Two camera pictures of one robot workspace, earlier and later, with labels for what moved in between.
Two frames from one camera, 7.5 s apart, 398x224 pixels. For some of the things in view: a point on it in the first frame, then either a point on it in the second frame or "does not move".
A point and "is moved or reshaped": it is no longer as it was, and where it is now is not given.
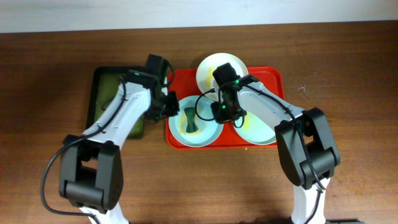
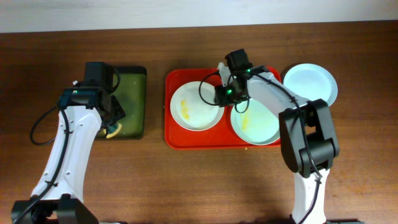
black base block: (342, 221) does not move
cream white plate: (204, 73) to (193, 106)
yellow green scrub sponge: (188, 122) is moved or reshaped
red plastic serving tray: (185, 81) does not move
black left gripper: (171, 104) to (115, 111)
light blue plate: (210, 130) to (311, 82)
